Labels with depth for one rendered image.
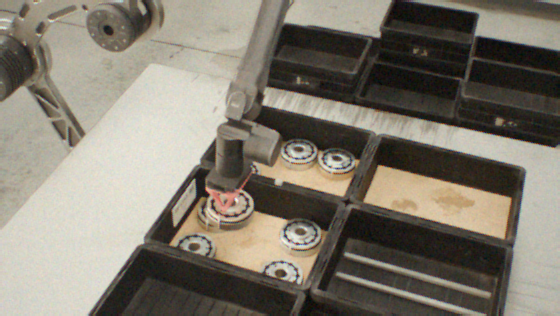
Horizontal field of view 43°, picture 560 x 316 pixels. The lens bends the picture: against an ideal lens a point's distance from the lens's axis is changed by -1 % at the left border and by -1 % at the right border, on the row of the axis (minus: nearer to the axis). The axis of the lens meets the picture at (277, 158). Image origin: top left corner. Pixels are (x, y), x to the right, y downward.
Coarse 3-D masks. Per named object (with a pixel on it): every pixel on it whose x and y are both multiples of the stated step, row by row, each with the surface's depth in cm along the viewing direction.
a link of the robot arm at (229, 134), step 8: (216, 128) 141; (224, 128) 141; (232, 128) 140; (240, 128) 141; (248, 128) 142; (216, 136) 141; (224, 136) 140; (232, 136) 140; (240, 136) 140; (248, 136) 140; (216, 144) 142; (224, 144) 140; (232, 144) 140; (240, 144) 141; (224, 152) 142; (232, 152) 141; (240, 152) 143
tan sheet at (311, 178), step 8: (280, 152) 202; (320, 152) 203; (280, 160) 200; (264, 168) 197; (272, 168) 197; (280, 168) 197; (312, 168) 197; (272, 176) 194; (280, 176) 194; (288, 176) 195; (296, 176) 195; (304, 176) 195; (312, 176) 195; (320, 176) 195; (304, 184) 192; (312, 184) 192; (320, 184) 192; (328, 184) 192; (336, 184) 192; (344, 184) 193; (336, 192) 190; (344, 192) 190
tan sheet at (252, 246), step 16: (192, 224) 180; (256, 224) 180; (272, 224) 180; (224, 240) 176; (240, 240) 176; (256, 240) 176; (272, 240) 176; (224, 256) 171; (240, 256) 172; (256, 256) 172; (272, 256) 172; (288, 256) 172; (304, 272) 168
